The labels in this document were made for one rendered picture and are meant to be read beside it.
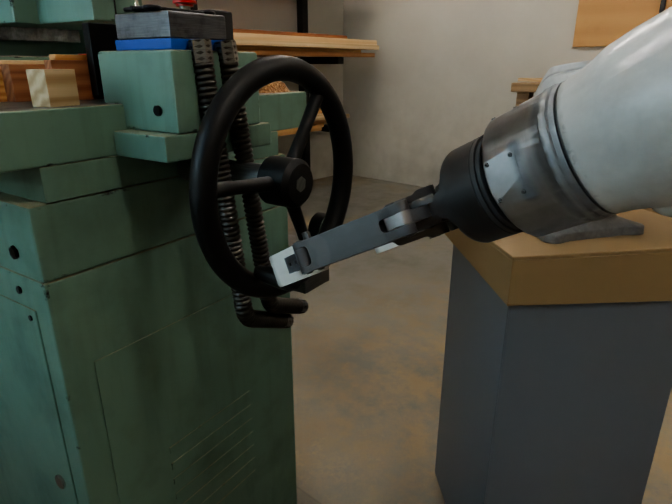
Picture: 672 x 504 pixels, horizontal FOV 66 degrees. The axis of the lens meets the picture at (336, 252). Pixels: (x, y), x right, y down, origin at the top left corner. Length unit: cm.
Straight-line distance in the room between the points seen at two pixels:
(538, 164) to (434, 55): 391
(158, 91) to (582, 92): 46
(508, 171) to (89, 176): 49
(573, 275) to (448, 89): 339
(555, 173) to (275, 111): 63
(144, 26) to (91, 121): 12
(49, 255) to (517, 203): 51
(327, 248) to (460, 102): 375
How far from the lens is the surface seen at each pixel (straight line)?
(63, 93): 67
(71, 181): 67
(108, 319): 73
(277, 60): 60
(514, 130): 35
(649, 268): 91
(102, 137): 68
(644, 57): 31
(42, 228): 66
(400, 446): 146
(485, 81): 402
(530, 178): 34
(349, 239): 38
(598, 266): 87
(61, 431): 79
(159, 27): 65
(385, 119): 448
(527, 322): 86
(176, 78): 62
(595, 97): 32
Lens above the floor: 94
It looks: 20 degrees down
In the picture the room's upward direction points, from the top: straight up
